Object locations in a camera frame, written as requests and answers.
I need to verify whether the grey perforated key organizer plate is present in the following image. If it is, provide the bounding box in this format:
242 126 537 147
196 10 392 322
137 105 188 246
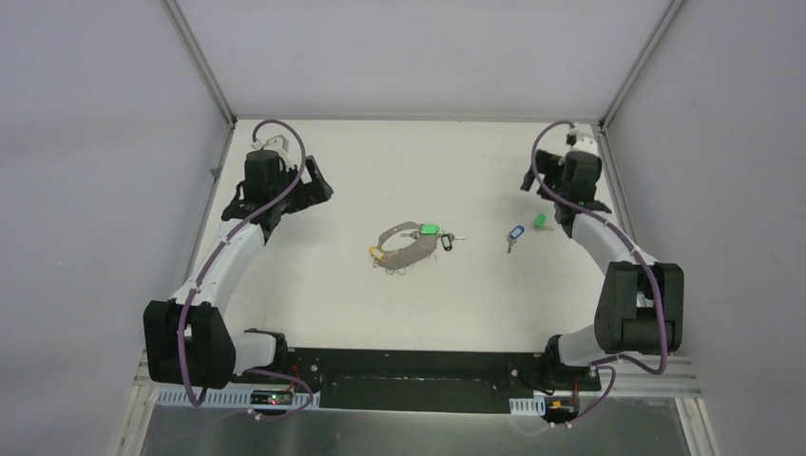
370 221 442 275

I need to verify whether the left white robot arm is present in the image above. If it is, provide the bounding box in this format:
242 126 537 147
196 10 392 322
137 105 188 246
144 149 333 390

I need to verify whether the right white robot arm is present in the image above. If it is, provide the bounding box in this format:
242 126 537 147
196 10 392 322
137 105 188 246
522 149 684 390

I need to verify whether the loose green tagged key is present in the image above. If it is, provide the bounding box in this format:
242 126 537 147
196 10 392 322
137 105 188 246
532 213 554 232

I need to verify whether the blue tagged key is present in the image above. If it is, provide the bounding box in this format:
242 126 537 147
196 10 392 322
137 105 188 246
506 225 525 254

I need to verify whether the yellow tagged key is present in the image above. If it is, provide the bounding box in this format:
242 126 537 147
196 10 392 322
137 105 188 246
368 246 387 262

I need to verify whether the green tagged key on plate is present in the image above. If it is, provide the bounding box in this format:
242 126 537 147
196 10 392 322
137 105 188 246
400 224 441 239

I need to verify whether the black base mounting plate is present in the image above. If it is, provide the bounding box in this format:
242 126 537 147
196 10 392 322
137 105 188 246
230 347 602 415

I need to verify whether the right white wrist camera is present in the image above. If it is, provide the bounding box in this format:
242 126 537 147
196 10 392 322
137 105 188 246
566 128 599 156

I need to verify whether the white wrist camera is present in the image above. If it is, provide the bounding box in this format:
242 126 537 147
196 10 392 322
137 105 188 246
566 128 599 156
251 134 289 162

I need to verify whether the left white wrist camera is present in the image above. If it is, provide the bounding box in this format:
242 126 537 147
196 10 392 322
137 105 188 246
251 134 289 162

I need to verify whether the right white cable duct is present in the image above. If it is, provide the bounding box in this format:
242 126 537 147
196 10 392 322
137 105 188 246
509 397 547 416

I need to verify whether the white cable duct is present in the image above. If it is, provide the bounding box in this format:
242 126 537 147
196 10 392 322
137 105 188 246
156 387 320 411
509 397 547 416

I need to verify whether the left white cable duct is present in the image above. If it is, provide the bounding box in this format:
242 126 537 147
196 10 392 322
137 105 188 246
156 387 320 411

